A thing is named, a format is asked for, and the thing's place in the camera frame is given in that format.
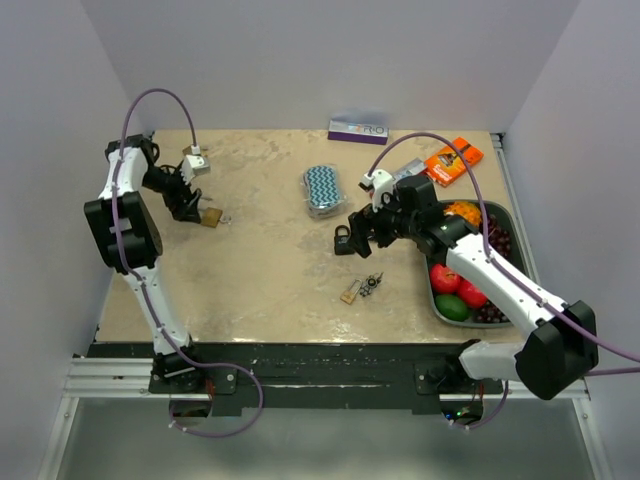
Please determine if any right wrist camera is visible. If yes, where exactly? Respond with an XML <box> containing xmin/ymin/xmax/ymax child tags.
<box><xmin>359</xmin><ymin>169</ymin><xmax>395</xmax><ymax>212</ymax></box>

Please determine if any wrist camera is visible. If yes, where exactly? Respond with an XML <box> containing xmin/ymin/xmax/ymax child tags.
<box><xmin>359</xmin><ymin>169</ymin><xmax>395</xmax><ymax>212</ymax></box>
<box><xmin>179</xmin><ymin>150</ymin><xmax>211</xmax><ymax>184</ymax></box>

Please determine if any green avocado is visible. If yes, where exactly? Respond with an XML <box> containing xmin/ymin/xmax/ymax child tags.
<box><xmin>434</xmin><ymin>294</ymin><xmax>470</xmax><ymax>322</ymax></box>

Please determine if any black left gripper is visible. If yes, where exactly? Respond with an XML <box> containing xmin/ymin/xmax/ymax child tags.
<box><xmin>142</xmin><ymin>163</ymin><xmax>203</xmax><ymax>223</ymax></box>

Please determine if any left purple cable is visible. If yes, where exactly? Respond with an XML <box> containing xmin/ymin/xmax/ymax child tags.
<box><xmin>110</xmin><ymin>87</ymin><xmax>265</xmax><ymax>440</ymax></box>

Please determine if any red apple left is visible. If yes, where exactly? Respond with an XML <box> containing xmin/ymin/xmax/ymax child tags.
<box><xmin>429</xmin><ymin>264</ymin><xmax>461</xmax><ymax>294</ymax></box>

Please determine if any purple white box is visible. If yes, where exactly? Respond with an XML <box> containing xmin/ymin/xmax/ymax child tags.
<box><xmin>327</xmin><ymin>112</ymin><xmax>390</xmax><ymax>145</ymax></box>

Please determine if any small brass padlock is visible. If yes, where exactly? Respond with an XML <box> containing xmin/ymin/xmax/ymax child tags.
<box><xmin>340</xmin><ymin>279</ymin><xmax>362</xmax><ymax>305</ymax></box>

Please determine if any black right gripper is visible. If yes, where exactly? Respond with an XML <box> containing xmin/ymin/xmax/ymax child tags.
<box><xmin>347</xmin><ymin>186</ymin><xmax>419</xmax><ymax>258</ymax></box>

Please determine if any toy pineapple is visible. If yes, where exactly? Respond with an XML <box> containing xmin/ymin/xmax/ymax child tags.
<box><xmin>444</xmin><ymin>201</ymin><xmax>483</xmax><ymax>228</ymax></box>

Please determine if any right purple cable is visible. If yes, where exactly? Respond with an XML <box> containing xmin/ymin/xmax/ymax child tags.
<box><xmin>367</xmin><ymin>131</ymin><xmax>640</xmax><ymax>431</ymax></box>

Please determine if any aluminium rail frame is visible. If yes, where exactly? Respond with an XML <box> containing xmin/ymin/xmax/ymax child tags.
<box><xmin>37</xmin><ymin>357</ymin><xmax>614</xmax><ymax>479</ymax></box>

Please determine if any orange box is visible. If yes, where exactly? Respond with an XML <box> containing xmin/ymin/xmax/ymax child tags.
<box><xmin>425</xmin><ymin>137</ymin><xmax>484</xmax><ymax>187</ymax></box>

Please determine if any red apple right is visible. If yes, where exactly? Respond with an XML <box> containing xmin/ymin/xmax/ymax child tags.
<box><xmin>456</xmin><ymin>279</ymin><xmax>488</xmax><ymax>309</ymax></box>

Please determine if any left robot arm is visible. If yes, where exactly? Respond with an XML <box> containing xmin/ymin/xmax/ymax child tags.
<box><xmin>84</xmin><ymin>134</ymin><xmax>207</xmax><ymax>393</ymax></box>

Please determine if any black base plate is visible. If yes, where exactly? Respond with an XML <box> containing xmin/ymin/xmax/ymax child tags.
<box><xmin>87</xmin><ymin>342</ymin><xmax>503</xmax><ymax>416</ymax></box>

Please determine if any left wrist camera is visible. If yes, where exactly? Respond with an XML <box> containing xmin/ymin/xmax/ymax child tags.
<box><xmin>179</xmin><ymin>150</ymin><xmax>211</xmax><ymax>184</ymax></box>

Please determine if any purple cable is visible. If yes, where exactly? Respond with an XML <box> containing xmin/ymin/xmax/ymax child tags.
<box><xmin>110</xmin><ymin>87</ymin><xmax>265</xmax><ymax>440</ymax></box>
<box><xmin>367</xmin><ymin>131</ymin><xmax>640</xmax><ymax>431</ymax></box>

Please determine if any brass padlock with keys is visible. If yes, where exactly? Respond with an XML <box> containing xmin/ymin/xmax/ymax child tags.
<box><xmin>196</xmin><ymin>195</ymin><xmax>232</xmax><ymax>228</ymax></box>

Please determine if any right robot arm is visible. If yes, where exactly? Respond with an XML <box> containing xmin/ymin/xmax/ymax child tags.
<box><xmin>348</xmin><ymin>169</ymin><xmax>599</xmax><ymax>400</ymax></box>

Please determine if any blue zigzag pouch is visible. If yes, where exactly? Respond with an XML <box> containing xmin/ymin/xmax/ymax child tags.
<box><xmin>302</xmin><ymin>164</ymin><xmax>347</xmax><ymax>220</ymax></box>

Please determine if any grey fruit tray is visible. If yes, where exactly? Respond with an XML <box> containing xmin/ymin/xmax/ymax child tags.
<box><xmin>425</xmin><ymin>202</ymin><xmax>529</xmax><ymax>329</ymax></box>

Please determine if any dark grapes bunch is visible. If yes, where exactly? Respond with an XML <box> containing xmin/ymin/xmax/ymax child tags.
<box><xmin>488</xmin><ymin>215</ymin><xmax>512</xmax><ymax>259</ymax></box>

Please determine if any red white box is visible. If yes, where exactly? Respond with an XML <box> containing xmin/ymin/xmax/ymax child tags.
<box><xmin>392</xmin><ymin>157</ymin><xmax>427</xmax><ymax>181</ymax></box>

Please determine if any red apple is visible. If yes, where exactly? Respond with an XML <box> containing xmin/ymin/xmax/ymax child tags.
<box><xmin>456</xmin><ymin>279</ymin><xmax>488</xmax><ymax>309</ymax></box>
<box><xmin>429</xmin><ymin>264</ymin><xmax>461</xmax><ymax>294</ymax></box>

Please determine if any black padlock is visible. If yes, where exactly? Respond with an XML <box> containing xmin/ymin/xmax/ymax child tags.
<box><xmin>333</xmin><ymin>225</ymin><xmax>354</xmax><ymax>256</ymax></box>

